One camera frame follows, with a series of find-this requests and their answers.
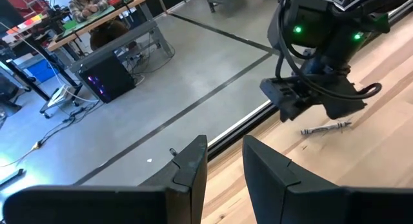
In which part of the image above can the black light stand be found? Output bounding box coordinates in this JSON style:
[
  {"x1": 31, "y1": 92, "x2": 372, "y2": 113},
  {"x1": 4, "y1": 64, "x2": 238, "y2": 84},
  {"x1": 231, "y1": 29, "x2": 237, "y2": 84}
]
[{"x1": 0, "y1": 168, "x2": 26, "y2": 188}]

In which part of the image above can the grey crayon white wrapper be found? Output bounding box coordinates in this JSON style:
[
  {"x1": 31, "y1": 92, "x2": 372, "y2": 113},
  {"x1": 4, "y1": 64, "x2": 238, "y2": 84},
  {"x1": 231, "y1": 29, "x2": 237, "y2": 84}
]
[{"x1": 300, "y1": 120, "x2": 353, "y2": 136}]

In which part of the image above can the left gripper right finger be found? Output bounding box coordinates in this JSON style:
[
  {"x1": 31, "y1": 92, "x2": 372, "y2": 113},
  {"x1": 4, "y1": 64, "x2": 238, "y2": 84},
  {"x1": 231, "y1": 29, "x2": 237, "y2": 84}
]
[{"x1": 242, "y1": 135, "x2": 413, "y2": 224}]

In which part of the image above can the white power strip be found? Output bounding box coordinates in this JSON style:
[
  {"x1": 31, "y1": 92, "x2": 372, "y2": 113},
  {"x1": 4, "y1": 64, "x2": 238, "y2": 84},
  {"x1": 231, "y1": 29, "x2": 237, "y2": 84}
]
[{"x1": 39, "y1": 83, "x2": 81, "y2": 119}]

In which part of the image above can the blue bin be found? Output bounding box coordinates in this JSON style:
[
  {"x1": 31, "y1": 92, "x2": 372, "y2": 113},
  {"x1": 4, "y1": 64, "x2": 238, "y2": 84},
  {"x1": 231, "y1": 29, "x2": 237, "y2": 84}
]
[{"x1": 26, "y1": 58, "x2": 59, "y2": 83}]

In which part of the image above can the person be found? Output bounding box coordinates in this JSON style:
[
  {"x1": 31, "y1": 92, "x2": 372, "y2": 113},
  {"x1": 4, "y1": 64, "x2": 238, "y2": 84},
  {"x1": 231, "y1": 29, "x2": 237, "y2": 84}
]
[{"x1": 68, "y1": 0, "x2": 130, "y2": 51}]

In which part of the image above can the wooden top workbench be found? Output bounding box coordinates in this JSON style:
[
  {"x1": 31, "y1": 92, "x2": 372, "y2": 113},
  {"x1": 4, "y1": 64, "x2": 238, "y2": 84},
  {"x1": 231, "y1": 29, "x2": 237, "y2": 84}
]
[{"x1": 45, "y1": 0, "x2": 177, "y2": 75}]

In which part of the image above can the black computer tower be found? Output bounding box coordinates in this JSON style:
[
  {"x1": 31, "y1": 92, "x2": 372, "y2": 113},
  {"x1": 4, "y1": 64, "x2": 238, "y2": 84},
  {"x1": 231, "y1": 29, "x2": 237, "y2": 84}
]
[{"x1": 78, "y1": 52, "x2": 137, "y2": 105}]

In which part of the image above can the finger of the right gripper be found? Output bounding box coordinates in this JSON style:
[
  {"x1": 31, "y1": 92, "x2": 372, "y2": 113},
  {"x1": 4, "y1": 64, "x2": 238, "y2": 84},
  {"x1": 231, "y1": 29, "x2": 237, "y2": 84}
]
[
  {"x1": 322, "y1": 85, "x2": 368, "y2": 121},
  {"x1": 279, "y1": 99, "x2": 319, "y2": 123}
]

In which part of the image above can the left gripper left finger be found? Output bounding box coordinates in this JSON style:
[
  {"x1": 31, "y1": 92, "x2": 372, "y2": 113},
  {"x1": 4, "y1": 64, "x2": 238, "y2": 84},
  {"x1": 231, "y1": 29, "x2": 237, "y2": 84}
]
[{"x1": 3, "y1": 135, "x2": 208, "y2": 224}]

